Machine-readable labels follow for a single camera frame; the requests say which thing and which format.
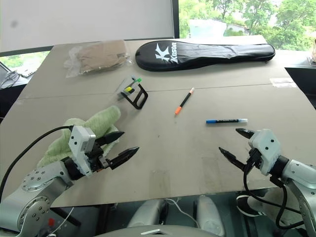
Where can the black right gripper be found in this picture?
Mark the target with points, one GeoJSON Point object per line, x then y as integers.
{"type": "Point", "coordinates": [254, 160]}

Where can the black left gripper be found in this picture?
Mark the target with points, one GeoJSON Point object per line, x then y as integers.
{"type": "Point", "coordinates": [96, 158]}

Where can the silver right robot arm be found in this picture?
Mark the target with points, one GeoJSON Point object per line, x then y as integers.
{"type": "Point", "coordinates": [300, 177]}

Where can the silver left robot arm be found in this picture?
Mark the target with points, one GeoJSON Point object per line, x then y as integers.
{"type": "Point", "coordinates": [37, 184]}

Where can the black pen holder with markers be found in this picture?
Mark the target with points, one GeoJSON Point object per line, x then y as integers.
{"type": "Point", "coordinates": [137, 97]}

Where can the orange black marker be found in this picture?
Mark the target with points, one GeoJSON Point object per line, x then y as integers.
{"type": "Point", "coordinates": [184, 101]}

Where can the blue and white marker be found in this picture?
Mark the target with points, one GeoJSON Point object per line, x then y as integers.
{"type": "Point", "coordinates": [222, 121]}

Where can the light green towel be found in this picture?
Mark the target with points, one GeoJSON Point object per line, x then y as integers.
{"type": "Point", "coordinates": [98, 121]}

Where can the black and white shoe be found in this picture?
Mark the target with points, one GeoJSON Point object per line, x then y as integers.
{"type": "Point", "coordinates": [247, 207]}

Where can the silver rounded robot leg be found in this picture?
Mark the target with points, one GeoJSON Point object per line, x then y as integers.
{"type": "Point", "coordinates": [148, 214]}
{"type": "Point", "coordinates": [209, 214]}

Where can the clear bag of brown items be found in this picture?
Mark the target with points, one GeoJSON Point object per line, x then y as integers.
{"type": "Point", "coordinates": [98, 56]}

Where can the grey robot torso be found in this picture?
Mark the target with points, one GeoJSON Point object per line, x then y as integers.
{"type": "Point", "coordinates": [153, 232]}

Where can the black racket bag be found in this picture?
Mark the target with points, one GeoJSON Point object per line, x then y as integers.
{"type": "Point", "coordinates": [202, 54]}

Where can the red button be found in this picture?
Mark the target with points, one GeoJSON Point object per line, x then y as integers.
{"type": "Point", "coordinates": [51, 222]}

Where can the white roller blind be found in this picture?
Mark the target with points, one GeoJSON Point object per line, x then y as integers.
{"type": "Point", "coordinates": [86, 22]}

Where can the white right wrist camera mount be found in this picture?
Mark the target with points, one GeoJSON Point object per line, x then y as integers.
{"type": "Point", "coordinates": [266, 145]}

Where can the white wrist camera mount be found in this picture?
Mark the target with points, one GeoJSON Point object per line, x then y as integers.
{"type": "Point", "coordinates": [266, 145]}
{"type": "Point", "coordinates": [79, 143]}

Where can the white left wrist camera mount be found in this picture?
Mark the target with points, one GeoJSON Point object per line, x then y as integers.
{"type": "Point", "coordinates": [79, 143]}

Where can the dark window post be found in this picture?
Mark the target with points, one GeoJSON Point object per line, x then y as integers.
{"type": "Point", "coordinates": [174, 18]}

